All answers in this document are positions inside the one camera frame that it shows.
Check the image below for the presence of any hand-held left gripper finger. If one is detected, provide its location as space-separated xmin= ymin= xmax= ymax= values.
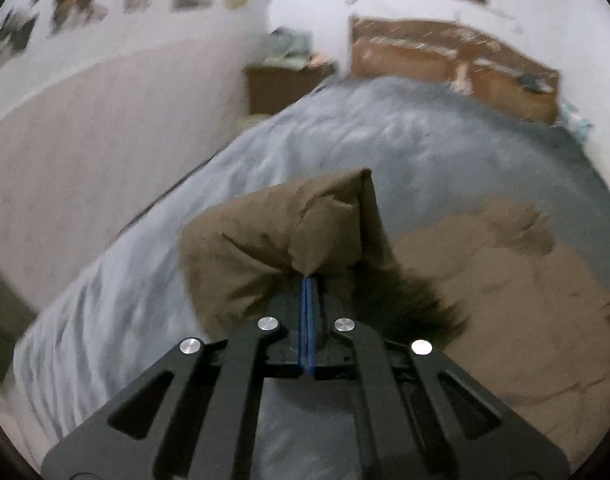
xmin=41 ymin=279 xmax=308 ymax=480
xmin=309 ymin=277 xmax=572 ymax=480

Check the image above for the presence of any brown puffer jacket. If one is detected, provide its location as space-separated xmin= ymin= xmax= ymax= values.
xmin=179 ymin=167 xmax=610 ymax=461

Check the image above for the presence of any bed with grey sheet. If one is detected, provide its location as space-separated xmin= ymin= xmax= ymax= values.
xmin=12 ymin=75 xmax=610 ymax=480

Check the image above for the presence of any wooden nightstand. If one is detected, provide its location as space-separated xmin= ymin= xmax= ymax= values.
xmin=245 ymin=61 xmax=336 ymax=117

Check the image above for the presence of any pale green bag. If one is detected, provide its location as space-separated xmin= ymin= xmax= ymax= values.
xmin=264 ymin=27 xmax=314 ymax=69

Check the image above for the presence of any wooden bed headboard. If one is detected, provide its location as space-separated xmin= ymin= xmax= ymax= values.
xmin=350 ymin=16 xmax=560 ymax=126

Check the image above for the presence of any small doll on headboard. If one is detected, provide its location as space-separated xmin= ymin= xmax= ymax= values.
xmin=452 ymin=64 xmax=474 ymax=95

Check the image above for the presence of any black device on headboard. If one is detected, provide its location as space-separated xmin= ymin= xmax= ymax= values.
xmin=516 ymin=73 xmax=549 ymax=93

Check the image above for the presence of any striped pillow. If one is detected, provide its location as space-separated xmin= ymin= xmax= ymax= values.
xmin=559 ymin=101 xmax=594 ymax=147

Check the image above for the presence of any cat with hat wall sticker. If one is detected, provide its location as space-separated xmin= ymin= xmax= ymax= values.
xmin=49 ymin=0 xmax=109 ymax=37

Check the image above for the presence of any dark cat wall sticker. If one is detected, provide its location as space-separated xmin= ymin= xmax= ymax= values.
xmin=0 ymin=6 xmax=42 ymax=74

